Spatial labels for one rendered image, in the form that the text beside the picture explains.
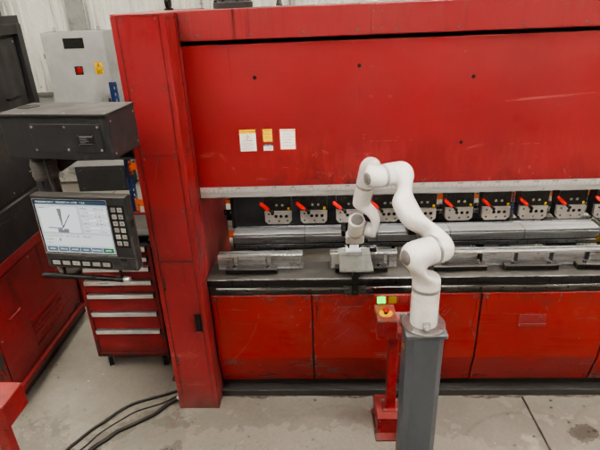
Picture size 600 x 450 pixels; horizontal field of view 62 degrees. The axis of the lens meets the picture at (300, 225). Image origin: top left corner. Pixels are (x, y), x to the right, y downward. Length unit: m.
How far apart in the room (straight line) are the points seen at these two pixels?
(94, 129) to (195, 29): 0.75
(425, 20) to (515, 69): 0.51
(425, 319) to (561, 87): 1.36
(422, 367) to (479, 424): 1.06
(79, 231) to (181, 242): 0.57
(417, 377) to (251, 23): 1.81
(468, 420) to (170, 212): 2.12
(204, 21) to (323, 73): 0.62
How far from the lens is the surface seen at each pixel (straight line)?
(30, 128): 2.39
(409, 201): 2.16
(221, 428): 3.29
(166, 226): 2.73
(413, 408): 2.53
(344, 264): 2.76
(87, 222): 2.39
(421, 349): 2.31
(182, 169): 2.59
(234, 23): 2.60
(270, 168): 2.73
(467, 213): 2.92
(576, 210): 3.12
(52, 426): 3.65
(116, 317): 3.62
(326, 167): 2.71
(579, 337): 3.45
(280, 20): 2.57
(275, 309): 3.00
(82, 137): 2.27
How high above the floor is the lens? 2.34
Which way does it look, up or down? 25 degrees down
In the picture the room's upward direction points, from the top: 2 degrees counter-clockwise
